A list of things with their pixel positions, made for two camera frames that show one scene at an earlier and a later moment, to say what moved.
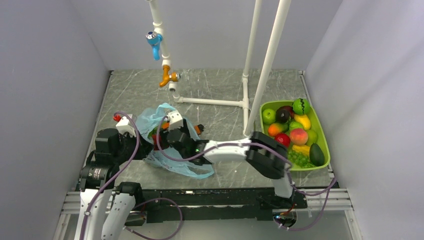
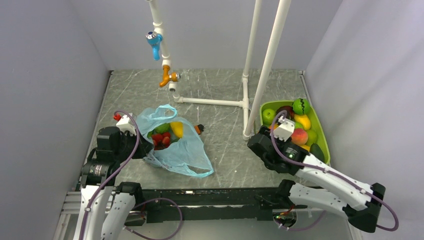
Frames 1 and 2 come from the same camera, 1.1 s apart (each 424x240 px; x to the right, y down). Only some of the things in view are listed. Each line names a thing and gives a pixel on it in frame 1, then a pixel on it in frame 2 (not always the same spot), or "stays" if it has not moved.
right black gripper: (184, 128) → (265, 130)
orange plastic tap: (173, 77) stays
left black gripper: (146, 147) stays
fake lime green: (295, 124) stays
